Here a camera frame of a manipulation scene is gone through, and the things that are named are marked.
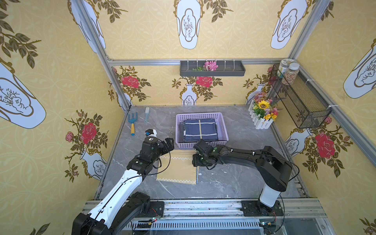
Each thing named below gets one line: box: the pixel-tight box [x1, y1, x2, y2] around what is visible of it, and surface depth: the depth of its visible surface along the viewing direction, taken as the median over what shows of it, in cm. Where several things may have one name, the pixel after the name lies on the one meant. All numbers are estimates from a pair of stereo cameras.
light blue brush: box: [144, 106, 150, 122], surface depth 119 cm
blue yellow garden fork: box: [127, 112, 138, 137], surface depth 112 cm
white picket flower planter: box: [248, 92, 279, 130], surface depth 100 cm
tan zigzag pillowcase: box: [156, 149, 199, 185], surface depth 89 cm
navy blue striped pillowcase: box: [183, 118, 219, 143], surface depth 102 cm
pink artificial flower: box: [203, 60, 219, 71], surface depth 90 cm
